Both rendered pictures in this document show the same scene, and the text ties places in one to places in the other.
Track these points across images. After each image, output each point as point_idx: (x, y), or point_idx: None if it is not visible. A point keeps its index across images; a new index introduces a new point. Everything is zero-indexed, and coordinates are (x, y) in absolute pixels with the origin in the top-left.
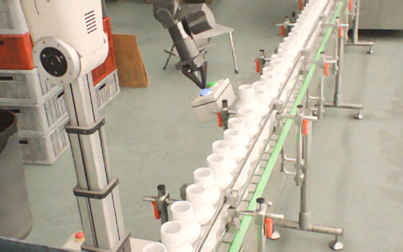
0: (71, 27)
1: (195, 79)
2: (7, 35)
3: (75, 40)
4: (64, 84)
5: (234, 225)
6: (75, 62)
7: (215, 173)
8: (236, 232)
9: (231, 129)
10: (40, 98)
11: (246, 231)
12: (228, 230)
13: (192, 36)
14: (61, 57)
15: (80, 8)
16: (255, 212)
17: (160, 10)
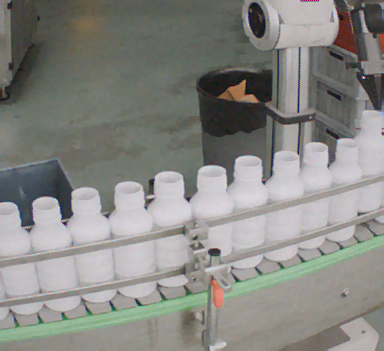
0: None
1: (370, 93)
2: (347, 11)
3: (280, 2)
4: (261, 48)
5: (188, 270)
6: (272, 26)
7: (200, 192)
8: (189, 281)
9: (294, 153)
10: (363, 92)
11: (237, 296)
12: (185, 274)
13: (375, 35)
14: (262, 17)
15: None
16: (201, 263)
17: None
